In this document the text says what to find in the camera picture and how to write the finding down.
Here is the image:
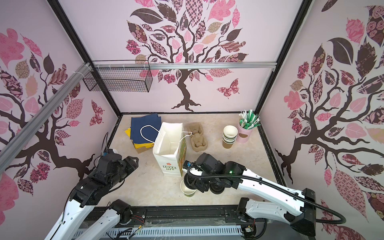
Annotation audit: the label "white illustrated paper bag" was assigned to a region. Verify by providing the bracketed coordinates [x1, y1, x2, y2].
[153, 122, 192, 177]

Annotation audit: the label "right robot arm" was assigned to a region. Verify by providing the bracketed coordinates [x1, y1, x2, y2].
[183, 153, 347, 237]

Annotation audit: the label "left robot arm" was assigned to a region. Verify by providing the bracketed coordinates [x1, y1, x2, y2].
[46, 152, 139, 240]

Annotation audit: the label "stack of black lids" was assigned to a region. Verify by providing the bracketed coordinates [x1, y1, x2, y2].
[209, 184, 225, 195]

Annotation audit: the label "stack of pulp cup carriers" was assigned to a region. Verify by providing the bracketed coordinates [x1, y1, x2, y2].
[187, 123, 208, 152]

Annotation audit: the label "stack of paper cups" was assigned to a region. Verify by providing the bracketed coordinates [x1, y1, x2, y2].
[222, 125, 238, 149]

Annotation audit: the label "pink straw holder cup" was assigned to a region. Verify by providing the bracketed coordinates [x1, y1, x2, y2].
[237, 125, 253, 144]

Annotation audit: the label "yellow napkins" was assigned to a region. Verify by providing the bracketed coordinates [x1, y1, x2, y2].
[125, 128, 155, 150]

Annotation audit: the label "dark blue napkins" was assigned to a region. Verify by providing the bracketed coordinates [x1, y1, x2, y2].
[130, 114, 162, 144]

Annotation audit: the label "bundle of wrapped straws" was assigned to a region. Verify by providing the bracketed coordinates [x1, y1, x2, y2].
[239, 110, 261, 130]

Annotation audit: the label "white slotted cable duct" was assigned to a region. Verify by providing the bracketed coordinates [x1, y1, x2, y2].
[73, 226, 243, 240]

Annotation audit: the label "black wire basket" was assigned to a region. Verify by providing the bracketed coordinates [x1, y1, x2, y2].
[83, 60, 153, 93]

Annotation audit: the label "aluminium rail back wall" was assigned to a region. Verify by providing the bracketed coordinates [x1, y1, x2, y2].
[94, 62, 277, 70]

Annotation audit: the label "aluminium rail wall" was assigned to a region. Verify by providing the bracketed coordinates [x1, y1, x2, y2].
[94, 62, 277, 70]
[1, 63, 91, 173]

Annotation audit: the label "aluminium rail left wall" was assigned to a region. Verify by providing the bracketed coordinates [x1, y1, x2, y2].
[1, 63, 91, 173]

